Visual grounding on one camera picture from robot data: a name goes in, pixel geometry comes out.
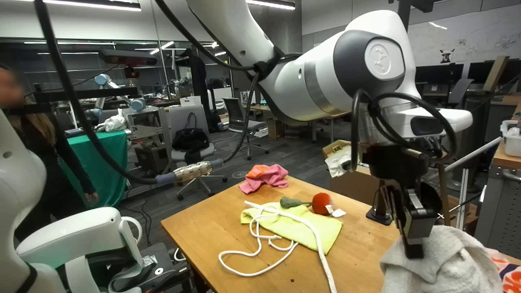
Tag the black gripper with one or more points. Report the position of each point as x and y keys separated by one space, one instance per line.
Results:
x=421 y=205

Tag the pink orange cloth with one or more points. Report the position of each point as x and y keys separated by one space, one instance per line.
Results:
x=260 y=174

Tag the grey towel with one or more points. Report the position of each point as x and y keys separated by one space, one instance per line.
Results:
x=453 y=262

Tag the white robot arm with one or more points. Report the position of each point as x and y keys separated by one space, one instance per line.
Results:
x=366 y=70

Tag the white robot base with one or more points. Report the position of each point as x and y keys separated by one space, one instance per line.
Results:
x=87 y=253

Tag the red plush ball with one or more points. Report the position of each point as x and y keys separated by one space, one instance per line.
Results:
x=322 y=204

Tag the cardboard box on floor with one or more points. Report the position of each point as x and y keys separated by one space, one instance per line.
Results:
x=357 y=184

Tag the dark green sock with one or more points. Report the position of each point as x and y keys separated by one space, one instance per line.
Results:
x=289 y=202

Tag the white plastic bin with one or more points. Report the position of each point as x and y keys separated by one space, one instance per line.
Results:
x=512 y=134

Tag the green cloth cover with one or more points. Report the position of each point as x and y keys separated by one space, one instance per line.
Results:
x=110 y=184

